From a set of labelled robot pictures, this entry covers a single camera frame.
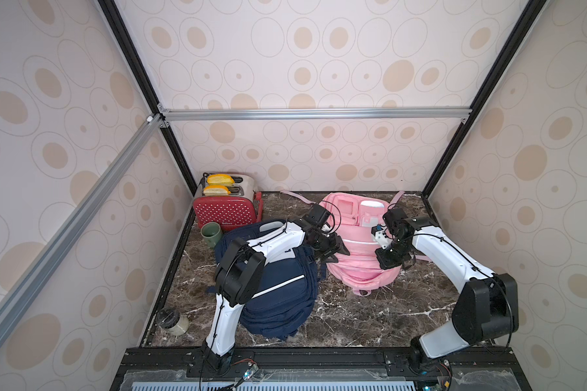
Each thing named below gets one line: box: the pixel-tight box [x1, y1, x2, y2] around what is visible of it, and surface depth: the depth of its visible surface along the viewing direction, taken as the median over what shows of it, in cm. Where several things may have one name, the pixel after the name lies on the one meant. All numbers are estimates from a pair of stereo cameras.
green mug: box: [200, 221, 223, 248], surface depth 99 cm
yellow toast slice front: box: [203, 184, 232, 196], surface depth 96 cm
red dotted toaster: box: [192, 172, 264, 231], surface depth 100 cm
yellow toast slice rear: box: [207, 174, 236, 186], surface depth 99 cm
